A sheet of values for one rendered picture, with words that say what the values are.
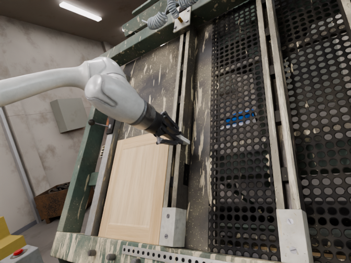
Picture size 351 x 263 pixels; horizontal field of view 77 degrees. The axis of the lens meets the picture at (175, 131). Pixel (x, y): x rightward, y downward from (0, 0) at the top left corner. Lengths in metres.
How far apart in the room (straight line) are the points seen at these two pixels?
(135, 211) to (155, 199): 0.12
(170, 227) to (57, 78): 0.60
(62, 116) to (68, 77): 5.05
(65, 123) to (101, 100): 5.18
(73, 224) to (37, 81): 0.93
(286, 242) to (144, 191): 0.59
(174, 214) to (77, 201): 0.75
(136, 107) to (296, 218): 0.51
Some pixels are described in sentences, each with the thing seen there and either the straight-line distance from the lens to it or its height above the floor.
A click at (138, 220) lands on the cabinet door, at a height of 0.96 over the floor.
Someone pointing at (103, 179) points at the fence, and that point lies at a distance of 1.24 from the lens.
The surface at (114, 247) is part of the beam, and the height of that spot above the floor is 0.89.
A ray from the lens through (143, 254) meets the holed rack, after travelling 0.93.
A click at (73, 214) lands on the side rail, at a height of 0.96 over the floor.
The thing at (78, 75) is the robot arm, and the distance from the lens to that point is 0.75.
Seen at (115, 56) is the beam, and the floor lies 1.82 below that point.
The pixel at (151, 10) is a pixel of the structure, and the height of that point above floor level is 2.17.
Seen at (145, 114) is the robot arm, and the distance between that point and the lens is 0.67.
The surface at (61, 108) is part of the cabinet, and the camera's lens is 5.83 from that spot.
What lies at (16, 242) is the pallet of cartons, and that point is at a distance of 3.62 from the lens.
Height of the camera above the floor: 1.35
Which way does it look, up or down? 5 degrees down
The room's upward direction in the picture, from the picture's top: 16 degrees counter-clockwise
